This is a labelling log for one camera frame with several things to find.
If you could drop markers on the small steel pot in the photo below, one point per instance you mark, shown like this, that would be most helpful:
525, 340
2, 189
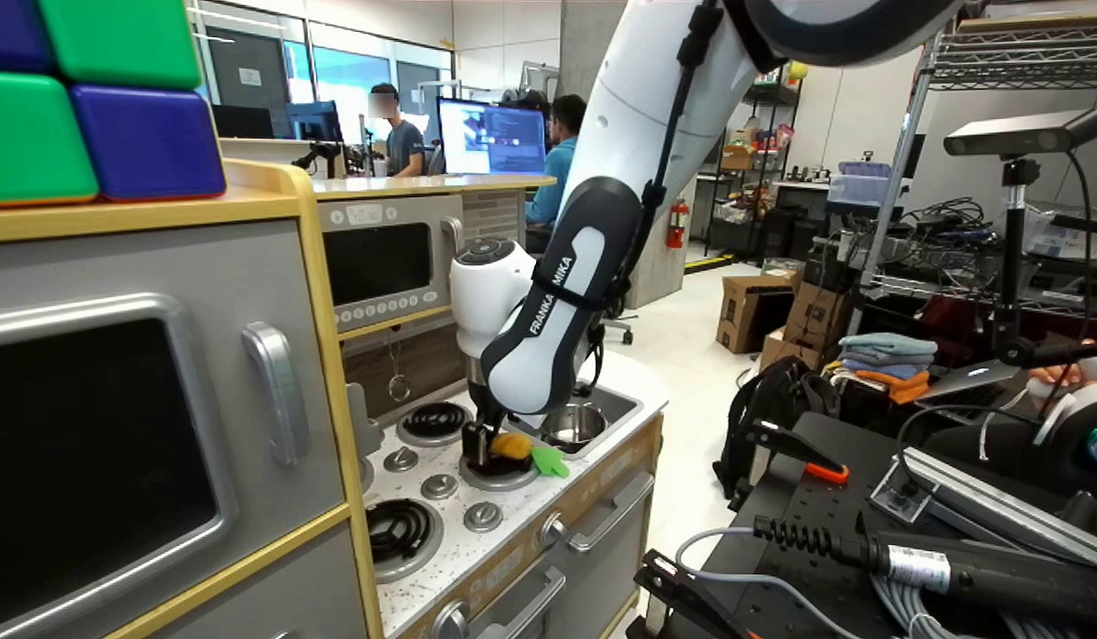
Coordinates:
572, 425

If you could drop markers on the folded blue cloth stack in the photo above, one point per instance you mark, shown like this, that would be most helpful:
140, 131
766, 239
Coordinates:
889, 354

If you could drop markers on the black clamp large orange grip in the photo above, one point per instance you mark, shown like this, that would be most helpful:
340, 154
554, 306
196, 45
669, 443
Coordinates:
797, 457

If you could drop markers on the large multicoloured puzzle cube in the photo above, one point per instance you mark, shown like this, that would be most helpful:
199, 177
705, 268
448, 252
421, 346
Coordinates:
132, 131

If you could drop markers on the aluminium extrusion rail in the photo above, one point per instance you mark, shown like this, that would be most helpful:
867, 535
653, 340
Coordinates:
1010, 503

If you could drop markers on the small metal bracket plate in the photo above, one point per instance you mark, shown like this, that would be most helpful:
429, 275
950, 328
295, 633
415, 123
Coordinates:
902, 490

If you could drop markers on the blue plastic crate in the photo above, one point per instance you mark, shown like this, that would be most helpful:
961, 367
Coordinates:
864, 187

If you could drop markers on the grey toy sink basin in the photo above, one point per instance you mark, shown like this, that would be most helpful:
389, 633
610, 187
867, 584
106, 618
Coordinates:
615, 409

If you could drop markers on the large lit computer monitor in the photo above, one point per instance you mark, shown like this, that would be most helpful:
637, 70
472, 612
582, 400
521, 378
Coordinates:
496, 140

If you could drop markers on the person in blue shirt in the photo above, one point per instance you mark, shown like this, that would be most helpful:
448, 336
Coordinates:
554, 172

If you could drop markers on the grey camera on stand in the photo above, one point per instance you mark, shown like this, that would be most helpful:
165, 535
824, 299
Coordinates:
1028, 134

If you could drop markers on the small computer monitor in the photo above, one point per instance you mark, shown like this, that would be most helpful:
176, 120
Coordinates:
313, 123

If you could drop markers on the brown cardboard box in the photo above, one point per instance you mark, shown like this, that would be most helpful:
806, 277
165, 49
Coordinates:
785, 354
819, 313
756, 310

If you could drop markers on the black camera stand pole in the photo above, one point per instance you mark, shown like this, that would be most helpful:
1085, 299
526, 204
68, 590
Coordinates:
1016, 260

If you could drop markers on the black toy stove burner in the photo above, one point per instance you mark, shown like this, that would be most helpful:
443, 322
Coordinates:
496, 477
392, 527
434, 420

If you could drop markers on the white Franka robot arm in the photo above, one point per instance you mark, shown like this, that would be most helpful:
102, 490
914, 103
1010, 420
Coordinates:
640, 93

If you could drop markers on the wooden toy kitchen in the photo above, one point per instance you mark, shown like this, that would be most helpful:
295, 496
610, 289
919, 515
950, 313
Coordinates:
274, 570

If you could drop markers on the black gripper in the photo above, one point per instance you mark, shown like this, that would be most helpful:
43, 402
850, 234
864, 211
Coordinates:
486, 412

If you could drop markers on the person in dark shirt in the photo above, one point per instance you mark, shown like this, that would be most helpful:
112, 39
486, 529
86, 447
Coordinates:
398, 135

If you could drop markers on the grey toy oven door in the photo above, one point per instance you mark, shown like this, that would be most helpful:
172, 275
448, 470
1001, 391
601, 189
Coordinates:
596, 521

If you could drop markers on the silver stove knob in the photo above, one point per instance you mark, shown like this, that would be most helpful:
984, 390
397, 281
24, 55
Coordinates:
482, 515
440, 483
402, 460

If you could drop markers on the hanging silver toy utensil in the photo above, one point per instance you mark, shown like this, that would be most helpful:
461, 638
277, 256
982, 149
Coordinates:
397, 384

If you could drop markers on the red fire extinguisher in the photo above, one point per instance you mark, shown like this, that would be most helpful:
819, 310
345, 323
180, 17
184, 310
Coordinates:
675, 223

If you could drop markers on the silver toy microwave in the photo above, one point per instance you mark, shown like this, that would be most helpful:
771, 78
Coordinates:
389, 268

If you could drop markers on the orange carrot plush green leaves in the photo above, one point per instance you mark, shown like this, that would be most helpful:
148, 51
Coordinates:
512, 447

